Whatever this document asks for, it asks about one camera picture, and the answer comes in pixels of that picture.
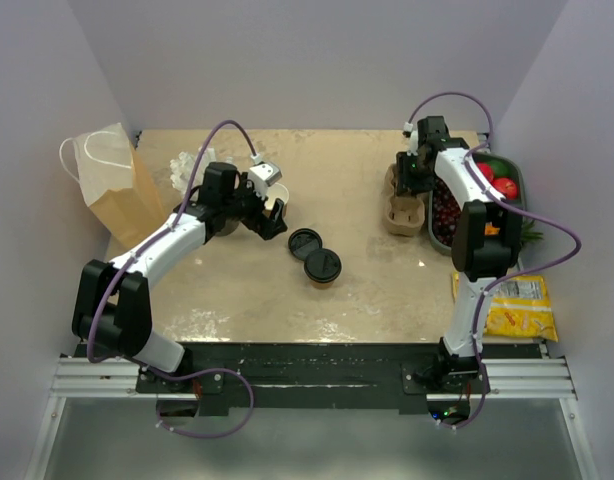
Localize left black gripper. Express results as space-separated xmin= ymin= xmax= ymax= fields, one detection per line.
xmin=222 ymin=173 xmax=286 ymax=240

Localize brown paper coffee cup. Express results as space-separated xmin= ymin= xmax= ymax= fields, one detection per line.
xmin=266 ymin=183 xmax=290 ymax=216

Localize brown paper bag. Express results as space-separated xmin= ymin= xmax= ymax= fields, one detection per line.
xmin=58 ymin=123 xmax=167 ymax=249

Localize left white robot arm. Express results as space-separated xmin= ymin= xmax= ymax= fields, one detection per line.
xmin=72 ymin=161 xmax=287 ymax=392

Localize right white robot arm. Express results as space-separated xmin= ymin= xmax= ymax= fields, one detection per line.
xmin=396 ymin=116 xmax=522 ymax=393

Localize cardboard cup carrier tray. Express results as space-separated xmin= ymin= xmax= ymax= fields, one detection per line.
xmin=382 ymin=164 xmax=428 ymax=237

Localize dark red grapes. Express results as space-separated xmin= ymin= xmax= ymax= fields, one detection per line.
xmin=431 ymin=178 xmax=461 ymax=247

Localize red apple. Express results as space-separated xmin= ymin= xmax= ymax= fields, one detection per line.
xmin=492 ymin=177 xmax=519 ymax=200
xmin=477 ymin=162 xmax=495 ymax=183

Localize grey fruit tray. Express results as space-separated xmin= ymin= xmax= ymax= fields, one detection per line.
xmin=427 ymin=151 xmax=526 ymax=256

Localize green lime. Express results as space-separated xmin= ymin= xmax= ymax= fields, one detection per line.
xmin=487 ymin=158 xmax=512 ymax=179

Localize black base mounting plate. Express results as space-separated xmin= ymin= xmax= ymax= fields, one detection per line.
xmin=76 ymin=342 xmax=493 ymax=419

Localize yellow snack packet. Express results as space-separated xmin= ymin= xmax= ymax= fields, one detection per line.
xmin=447 ymin=272 xmax=558 ymax=344

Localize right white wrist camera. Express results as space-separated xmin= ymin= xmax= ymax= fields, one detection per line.
xmin=402 ymin=122 xmax=418 ymax=152

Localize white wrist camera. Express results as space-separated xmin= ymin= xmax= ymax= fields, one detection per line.
xmin=402 ymin=122 xmax=418 ymax=152
xmin=248 ymin=160 xmax=282 ymax=190

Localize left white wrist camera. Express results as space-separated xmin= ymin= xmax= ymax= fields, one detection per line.
xmin=248 ymin=160 xmax=282 ymax=190

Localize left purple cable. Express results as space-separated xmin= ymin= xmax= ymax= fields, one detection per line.
xmin=85 ymin=119 xmax=261 ymax=364

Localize purple cable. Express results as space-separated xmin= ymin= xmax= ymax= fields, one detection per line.
xmin=406 ymin=92 xmax=583 ymax=431
xmin=85 ymin=119 xmax=261 ymax=364

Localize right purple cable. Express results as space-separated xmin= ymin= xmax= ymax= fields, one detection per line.
xmin=406 ymin=92 xmax=583 ymax=431

